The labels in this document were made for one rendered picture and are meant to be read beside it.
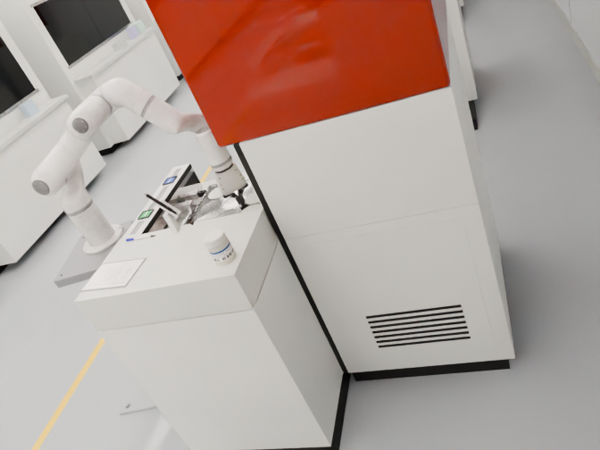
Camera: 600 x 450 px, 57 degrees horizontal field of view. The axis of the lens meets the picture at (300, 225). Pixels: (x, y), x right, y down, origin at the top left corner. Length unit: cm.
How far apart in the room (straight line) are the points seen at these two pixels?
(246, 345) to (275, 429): 47
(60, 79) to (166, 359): 500
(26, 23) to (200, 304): 520
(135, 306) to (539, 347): 157
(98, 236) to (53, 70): 436
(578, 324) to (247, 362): 135
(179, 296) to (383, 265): 72
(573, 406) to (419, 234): 85
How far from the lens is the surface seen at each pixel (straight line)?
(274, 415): 216
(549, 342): 247
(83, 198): 245
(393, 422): 233
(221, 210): 219
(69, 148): 227
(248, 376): 200
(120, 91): 204
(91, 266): 245
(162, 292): 181
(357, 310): 215
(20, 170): 550
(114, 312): 198
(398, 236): 189
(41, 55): 671
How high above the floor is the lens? 185
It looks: 31 degrees down
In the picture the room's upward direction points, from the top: 24 degrees counter-clockwise
